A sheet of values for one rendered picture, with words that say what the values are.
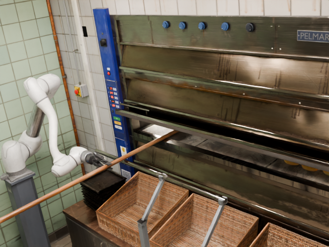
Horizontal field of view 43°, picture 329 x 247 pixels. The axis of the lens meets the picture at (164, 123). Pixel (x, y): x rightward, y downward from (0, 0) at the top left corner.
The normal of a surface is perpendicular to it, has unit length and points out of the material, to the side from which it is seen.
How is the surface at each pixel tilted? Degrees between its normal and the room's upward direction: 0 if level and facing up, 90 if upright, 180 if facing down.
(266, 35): 90
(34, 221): 90
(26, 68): 90
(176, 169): 70
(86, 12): 90
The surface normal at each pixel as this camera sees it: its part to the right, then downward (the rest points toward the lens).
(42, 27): 0.70, 0.18
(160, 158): -0.70, 0.00
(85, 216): -0.11, -0.92
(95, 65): -0.70, 0.33
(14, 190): -0.04, 0.37
